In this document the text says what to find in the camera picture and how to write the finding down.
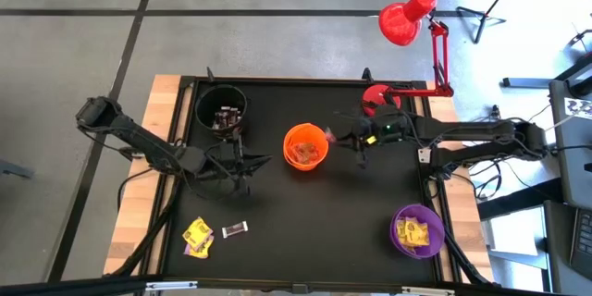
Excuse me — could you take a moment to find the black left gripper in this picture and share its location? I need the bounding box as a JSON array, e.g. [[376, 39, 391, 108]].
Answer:
[[187, 127, 273, 198]]

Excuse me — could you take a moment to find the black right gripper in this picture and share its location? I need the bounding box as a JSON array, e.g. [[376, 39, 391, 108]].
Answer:
[[333, 105, 413, 170]]

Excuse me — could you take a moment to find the orange pumpkin face bucket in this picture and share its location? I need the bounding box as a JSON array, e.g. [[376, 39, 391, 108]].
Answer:
[[282, 122, 330, 172]]

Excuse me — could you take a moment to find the purple plastic bucket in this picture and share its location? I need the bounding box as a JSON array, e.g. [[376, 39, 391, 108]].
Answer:
[[388, 203, 446, 260]]

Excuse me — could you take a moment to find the brown wrapped candy pile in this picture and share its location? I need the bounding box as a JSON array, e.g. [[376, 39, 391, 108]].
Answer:
[[295, 142, 323, 166]]

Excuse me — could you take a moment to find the black pumpkin face bucket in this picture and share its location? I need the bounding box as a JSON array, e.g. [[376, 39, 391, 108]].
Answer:
[[194, 83, 250, 141]]

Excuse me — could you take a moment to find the red desk lamp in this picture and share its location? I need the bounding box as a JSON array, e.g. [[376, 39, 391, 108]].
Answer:
[[362, 0, 455, 117]]

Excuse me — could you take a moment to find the black tripod stand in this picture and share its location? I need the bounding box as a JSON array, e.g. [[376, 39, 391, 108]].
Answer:
[[455, 0, 531, 45]]

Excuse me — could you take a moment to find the black desk base bar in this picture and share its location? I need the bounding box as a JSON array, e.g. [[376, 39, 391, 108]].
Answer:
[[501, 53, 592, 90]]

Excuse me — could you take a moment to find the gray desk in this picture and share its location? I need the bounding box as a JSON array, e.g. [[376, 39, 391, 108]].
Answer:
[[548, 78, 592, 210]]

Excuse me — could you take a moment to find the white printed paper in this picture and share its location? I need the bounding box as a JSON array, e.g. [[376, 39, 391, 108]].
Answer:
[[563, 96, 592, 121]]

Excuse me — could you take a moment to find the gray furniture foot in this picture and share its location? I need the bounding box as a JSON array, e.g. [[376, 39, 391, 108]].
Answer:
[[0, 159, 36, 180]]

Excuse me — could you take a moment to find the dark laptop keyboard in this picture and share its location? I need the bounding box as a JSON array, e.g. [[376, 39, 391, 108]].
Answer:
[[568, 207, 592, 283]]

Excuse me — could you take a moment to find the gray chair base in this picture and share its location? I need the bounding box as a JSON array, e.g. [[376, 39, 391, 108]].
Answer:
[[567, 27, 592, 50]]

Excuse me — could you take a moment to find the silver frame bracket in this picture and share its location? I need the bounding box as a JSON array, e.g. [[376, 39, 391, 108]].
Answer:
[[401, 286, 455, 296], [145, 280, 199, 292]]

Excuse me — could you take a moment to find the black aluminium table frame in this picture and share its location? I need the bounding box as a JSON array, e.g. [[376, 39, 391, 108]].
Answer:
[[0, 67, 503, 296]]

